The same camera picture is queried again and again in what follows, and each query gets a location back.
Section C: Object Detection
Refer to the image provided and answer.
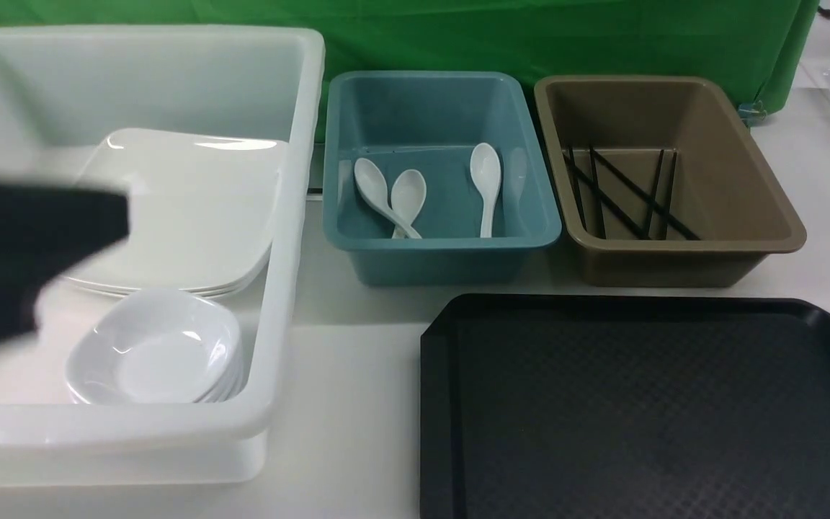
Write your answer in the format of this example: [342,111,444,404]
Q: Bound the white spoon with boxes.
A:
[470,143,503,239]

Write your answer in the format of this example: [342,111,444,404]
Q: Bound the white square rice plate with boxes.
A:
[66,128,290,293]

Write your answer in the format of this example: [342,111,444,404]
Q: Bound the black chopstick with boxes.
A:
[659,150,678,240]
[643,150,664,239]
[595,151,700,241]

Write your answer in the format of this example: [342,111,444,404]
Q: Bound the white bowl tray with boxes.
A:
[65,288,245,405]

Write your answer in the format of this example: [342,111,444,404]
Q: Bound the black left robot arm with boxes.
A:
[0,182,130,344]

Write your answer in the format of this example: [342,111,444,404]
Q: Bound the white plate in tub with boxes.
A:
[61,249,271,298]

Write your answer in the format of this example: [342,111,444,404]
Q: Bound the white spoon left bin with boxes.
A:
[390,169,427,227]

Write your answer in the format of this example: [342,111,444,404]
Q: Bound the white spoon bin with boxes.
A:
[390,169,427,227]
[353,157,421,239]

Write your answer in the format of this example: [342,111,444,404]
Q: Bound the white spoon right bin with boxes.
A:
[353,157,421,239]

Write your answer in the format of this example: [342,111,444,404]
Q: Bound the teal plastic bin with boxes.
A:
[323,70,563,287]

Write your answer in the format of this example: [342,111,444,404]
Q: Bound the black serving tray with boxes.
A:
[419,293,830,518]

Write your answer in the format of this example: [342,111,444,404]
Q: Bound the black chopstick bin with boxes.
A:
[563,148,650,240]
[589,144,606,239]

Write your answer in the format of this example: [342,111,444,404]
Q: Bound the black chopstick in bin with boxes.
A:
[595,151,700,241]

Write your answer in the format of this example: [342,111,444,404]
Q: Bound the brown plastic bin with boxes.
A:
[534,75,807,287]

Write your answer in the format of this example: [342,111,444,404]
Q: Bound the white bowl in tub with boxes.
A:
[65,335,243,405]

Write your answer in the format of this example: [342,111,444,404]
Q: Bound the green cloth backdrop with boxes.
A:
[0,1,819,112]

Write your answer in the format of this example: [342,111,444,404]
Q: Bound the large white plastic tub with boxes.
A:
[0,25,325,487]

